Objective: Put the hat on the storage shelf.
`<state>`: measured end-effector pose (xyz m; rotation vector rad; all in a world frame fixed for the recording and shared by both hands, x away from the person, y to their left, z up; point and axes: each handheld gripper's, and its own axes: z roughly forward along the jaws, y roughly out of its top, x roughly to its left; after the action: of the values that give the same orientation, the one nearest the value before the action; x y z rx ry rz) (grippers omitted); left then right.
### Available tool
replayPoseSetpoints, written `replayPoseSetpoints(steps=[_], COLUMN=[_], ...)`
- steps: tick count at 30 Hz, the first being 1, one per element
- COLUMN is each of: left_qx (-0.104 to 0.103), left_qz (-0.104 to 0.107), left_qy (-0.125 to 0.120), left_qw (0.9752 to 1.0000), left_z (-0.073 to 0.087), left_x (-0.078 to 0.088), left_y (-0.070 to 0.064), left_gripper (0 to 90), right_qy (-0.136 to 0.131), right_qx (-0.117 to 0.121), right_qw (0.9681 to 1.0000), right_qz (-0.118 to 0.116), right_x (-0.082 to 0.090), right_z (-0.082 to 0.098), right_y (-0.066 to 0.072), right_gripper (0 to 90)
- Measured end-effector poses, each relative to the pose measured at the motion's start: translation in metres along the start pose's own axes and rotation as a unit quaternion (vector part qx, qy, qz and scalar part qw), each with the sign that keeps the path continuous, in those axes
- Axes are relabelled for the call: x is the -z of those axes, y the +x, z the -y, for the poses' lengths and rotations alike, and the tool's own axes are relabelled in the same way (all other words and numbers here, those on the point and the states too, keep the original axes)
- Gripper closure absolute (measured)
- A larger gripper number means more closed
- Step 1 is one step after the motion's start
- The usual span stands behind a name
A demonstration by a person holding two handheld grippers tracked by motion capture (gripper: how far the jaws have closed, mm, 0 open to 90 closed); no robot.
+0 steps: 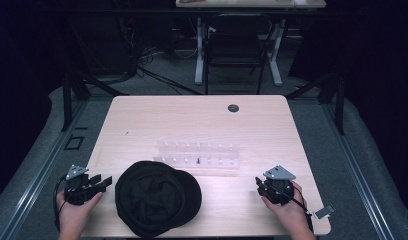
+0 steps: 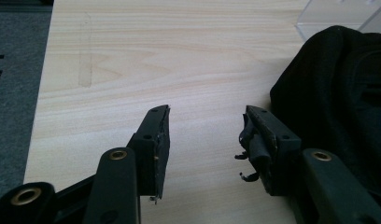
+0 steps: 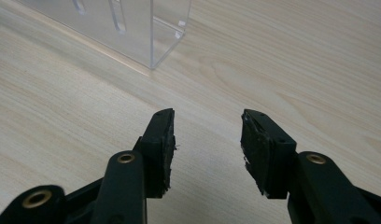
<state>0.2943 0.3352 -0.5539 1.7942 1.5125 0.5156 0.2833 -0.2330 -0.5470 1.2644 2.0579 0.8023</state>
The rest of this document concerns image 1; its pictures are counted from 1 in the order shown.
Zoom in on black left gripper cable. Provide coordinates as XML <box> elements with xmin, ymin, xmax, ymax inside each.
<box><xmin>52</xmin><ymin>175</ymin><xmax>68</xmax><ymax>232</ymax></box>

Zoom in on small grey tag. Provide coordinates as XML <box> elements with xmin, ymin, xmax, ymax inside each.
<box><xmin>314</xmin><ymin>204</ymin><xmax>337</xmax><ymax>220</ymax></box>

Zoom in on black cap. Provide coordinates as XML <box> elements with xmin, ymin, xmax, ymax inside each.
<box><xmin>114</xmin><ymin>160</ymin><xmax>203</xmax><ymax>239</ymax></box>

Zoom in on metal floor rail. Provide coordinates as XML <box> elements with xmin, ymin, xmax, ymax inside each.
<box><xmin>0</xmin><ymin>99</ymin><xmax>90</xmax><ymax>240</ymax></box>
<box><xmin>321</xmin><ymin>99</ymin><xmax>397</xmax><ymax>240</ymax></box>

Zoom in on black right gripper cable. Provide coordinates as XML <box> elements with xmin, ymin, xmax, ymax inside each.
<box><xmin>271</xmin><ymin>184</ymin><xmax>315</xmax><ymax>233</ymax></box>

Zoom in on black floor cables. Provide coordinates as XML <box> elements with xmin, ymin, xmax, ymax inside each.
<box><xmin>135</xmin><ymin>46</ymin><xmax>204</xmax><ymax>96</ymax></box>

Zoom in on black chair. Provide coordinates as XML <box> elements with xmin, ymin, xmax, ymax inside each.
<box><xmin>203</xmin><ymin>13</ymin><xmax>274</xmax><ymax>96</ymax></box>

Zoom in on person's right hand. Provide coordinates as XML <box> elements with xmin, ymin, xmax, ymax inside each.
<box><xmin>260</xmin><ymin>180</ymin><xmax>310</xmax><ymax>232</ymax></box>

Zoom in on white-legged desk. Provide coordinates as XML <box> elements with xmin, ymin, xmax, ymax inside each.
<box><xmin>175</xmin><ymin>0</ymin><xmax>327</xmax><ymax>87</ymax></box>

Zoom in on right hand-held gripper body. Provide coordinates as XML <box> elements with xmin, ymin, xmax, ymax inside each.
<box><xmin>257</xmin><ymin>164</ymin><xmax>297</xmax><ymax>206</ymax></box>

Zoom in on clear acrylic peg rack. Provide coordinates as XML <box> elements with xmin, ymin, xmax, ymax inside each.
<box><xmin>152</xmin><ymin>139</ymin><xmax>241</xmax><ymax>170</ymax></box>

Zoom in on black metal stand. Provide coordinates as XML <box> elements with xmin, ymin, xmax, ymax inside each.
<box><xmin>60</xmin><ymin>70</ymin><xmax>130</xmax><ymax>132</ymax></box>
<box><xmin>284</xmin><ymin>70</ymin><xmax>347</xmax><ymax>136</ymax></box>

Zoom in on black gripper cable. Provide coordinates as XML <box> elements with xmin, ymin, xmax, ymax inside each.
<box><xmin>52</xmin><ymin>175</ymin><xmax>68</xmax><ymax>232</ymax></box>
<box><xmin>271</xmin><ymin>184</ymin><xmax>315</xmax><ymax>233</ymax></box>

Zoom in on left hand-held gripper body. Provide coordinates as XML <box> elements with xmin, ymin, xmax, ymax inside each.
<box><xmin>63</xmin><ymin>164</ymin><xmax>104</xmax><ymax>206</ymax></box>

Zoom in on person's left hand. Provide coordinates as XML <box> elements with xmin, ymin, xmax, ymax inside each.
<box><xmin>56</xmin><ymin>191</ymin><xmax>104</xmax><ymax>234</ymax></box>

